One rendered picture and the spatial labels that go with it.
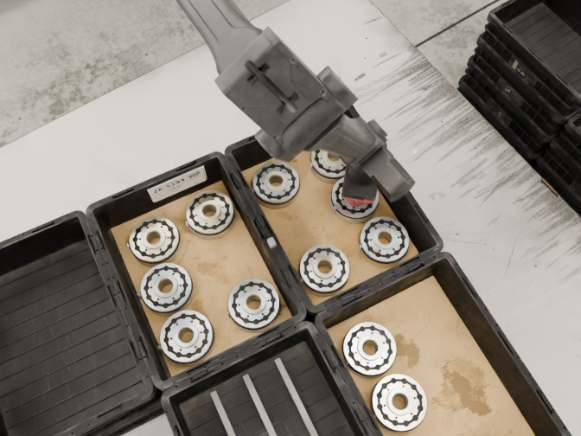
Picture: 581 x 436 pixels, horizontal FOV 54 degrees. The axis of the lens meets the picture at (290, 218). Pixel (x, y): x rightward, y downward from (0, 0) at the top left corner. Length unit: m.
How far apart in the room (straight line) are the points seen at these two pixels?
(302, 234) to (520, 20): 1.23
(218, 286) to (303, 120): 0.65
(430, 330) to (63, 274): 0.76
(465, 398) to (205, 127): 0.89
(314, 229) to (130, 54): 1.60
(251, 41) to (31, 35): 2.31
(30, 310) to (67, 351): 0.12
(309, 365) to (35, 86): 1.88
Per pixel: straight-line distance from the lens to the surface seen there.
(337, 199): 1.23
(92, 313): 1.23
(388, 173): 1.02
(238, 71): 0.57
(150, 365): 1.07
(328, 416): 1.14
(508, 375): 1.17
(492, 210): 1.48
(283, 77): 0.58
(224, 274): 1.20
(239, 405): 1.14
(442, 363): 1.19
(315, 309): 1.07
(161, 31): 2.70
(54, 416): 1.22
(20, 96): 2.66
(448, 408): 1.18
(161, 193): 1.23
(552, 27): 2.19
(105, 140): 1.55
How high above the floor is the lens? 1.96
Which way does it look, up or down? 66 degrees down
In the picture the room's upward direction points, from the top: 1 degrees clockwise
